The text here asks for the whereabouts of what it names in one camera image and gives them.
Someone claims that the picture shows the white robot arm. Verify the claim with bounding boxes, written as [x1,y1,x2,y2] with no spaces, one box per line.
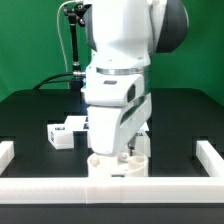
[85,0,189,156]

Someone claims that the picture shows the white U-shaped fence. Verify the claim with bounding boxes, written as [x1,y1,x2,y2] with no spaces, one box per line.
[0,141,224,204]

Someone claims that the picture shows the white round stool seat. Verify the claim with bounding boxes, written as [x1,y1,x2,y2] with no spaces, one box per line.
[87,151,149,178]

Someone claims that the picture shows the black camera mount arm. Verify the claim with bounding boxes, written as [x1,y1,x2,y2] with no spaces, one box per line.
[63,2,88,90]

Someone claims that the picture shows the black cables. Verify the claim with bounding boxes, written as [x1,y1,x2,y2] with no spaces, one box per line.
[32,72,78,90]

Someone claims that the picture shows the white marker base plate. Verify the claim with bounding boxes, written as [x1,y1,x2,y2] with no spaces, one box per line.
[64,115,89,132]

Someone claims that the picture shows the white cable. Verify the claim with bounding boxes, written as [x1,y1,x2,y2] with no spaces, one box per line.
[55,0,78,73]

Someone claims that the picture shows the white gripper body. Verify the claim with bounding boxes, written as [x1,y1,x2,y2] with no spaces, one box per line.
[85,73,152,156]

